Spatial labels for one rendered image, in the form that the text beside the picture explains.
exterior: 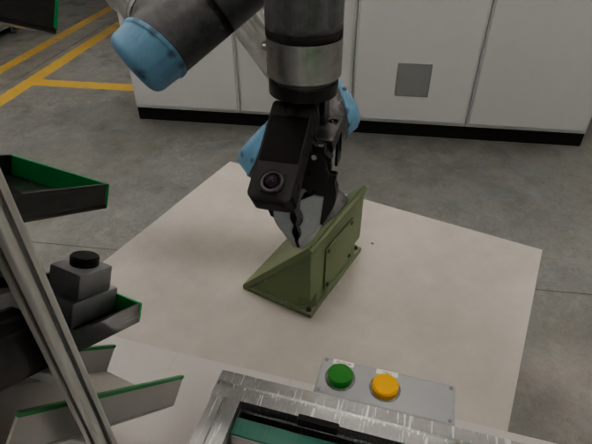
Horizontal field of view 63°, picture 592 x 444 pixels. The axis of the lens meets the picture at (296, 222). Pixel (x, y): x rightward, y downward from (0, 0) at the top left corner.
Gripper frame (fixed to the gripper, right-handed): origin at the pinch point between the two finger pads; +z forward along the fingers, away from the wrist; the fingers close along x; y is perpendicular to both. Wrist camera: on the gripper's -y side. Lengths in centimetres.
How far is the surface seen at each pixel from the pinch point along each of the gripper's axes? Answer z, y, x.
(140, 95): 103, 253, 190
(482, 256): 37, 50, -31
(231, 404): 27.3, -7.4, 8.1
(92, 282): -1.9, -14.5, 18.5
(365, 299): 37.3, 29.0, -7.0
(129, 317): 2.6, -14.5, 15.3
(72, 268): -3.5, -14.5, 20.5
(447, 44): 57, 281, -21
